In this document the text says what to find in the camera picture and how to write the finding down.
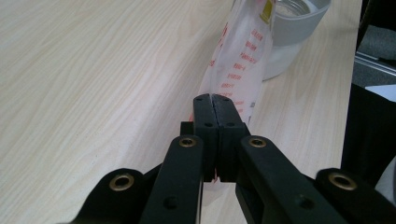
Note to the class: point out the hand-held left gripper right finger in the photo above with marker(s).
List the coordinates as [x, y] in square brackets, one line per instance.
[233, 146]

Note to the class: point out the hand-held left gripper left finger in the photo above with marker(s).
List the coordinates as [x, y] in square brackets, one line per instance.
[205, 140]

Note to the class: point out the silver metal bracket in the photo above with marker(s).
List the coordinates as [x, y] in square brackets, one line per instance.
[384, 92]

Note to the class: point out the aluminium floor rail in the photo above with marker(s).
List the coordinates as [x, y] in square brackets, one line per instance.
[376, 63]

